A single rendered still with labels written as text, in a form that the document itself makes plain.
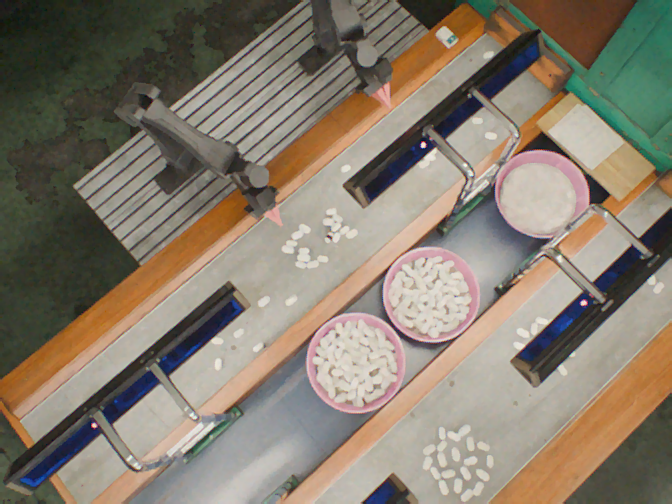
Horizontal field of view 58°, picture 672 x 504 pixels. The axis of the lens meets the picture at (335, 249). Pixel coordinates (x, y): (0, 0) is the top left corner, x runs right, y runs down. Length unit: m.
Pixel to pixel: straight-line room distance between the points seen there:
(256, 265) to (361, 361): 0.40
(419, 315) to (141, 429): 0.82
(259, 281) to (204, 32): 1.58
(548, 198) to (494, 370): 0.53
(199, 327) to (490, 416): 0.81
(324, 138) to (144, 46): 1.43
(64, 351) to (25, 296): 0.99
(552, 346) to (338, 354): 0.59
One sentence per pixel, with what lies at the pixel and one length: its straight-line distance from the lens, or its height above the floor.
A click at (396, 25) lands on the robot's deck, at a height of 0.67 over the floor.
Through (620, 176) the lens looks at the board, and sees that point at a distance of 1.93.
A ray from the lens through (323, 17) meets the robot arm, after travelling 1.91.
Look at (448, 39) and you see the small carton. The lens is 1.99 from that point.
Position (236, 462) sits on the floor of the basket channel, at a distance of 1.78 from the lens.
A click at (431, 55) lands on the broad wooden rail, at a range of 1.98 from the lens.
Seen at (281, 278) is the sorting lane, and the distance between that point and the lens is 1.73.
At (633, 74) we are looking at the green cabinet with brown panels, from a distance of 1.82.
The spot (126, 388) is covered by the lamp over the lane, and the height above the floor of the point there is 1.10.
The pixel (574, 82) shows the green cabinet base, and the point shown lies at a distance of 1.97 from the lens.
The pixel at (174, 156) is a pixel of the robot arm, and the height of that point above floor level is 0.85.
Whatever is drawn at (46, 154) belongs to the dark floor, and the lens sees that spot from 2.97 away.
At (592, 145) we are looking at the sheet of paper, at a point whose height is 0.78.
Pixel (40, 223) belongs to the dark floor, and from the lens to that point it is 2.86.
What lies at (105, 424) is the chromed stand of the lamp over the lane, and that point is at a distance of 1.40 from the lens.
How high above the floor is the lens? 2.42
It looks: 75 degrees down
